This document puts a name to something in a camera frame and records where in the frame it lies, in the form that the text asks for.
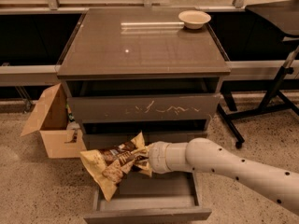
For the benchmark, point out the grey top drawer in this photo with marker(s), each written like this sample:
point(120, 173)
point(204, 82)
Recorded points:
point(119, 101)

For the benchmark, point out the green bottle in box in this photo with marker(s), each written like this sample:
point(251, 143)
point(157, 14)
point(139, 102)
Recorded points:
point(69, 113)

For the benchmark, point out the grey drawer cabinet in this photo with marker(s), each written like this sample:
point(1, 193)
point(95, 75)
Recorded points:
point(142, 43)

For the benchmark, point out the metal window rail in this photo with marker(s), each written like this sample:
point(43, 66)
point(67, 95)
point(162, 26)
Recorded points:
point(46, 75)

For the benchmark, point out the grey bottom drawer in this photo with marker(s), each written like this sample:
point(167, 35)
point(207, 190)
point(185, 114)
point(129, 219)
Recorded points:
point(160, 199)

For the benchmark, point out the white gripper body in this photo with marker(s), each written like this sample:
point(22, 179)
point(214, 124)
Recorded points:
point(156, 157)

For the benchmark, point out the black rolling side table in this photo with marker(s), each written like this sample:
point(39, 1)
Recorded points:
point(285, 16)

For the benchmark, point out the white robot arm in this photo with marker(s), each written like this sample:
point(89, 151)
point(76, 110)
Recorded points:
point(203, 155)

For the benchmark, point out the white paper bowl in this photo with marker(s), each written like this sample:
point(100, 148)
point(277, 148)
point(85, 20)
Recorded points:
point(194, 19)

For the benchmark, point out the brown chip bag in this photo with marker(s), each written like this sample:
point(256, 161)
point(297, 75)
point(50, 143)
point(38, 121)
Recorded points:
point(109, 166)

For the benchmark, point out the open cardboard box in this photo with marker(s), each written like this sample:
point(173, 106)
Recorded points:
point(50, 119)

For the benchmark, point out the grey middle drawer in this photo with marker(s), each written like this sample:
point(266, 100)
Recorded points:
point(103, 135)

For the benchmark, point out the grey drawer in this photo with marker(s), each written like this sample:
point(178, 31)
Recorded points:
point(119, 101)
point(160, 199)
point(103, 135)

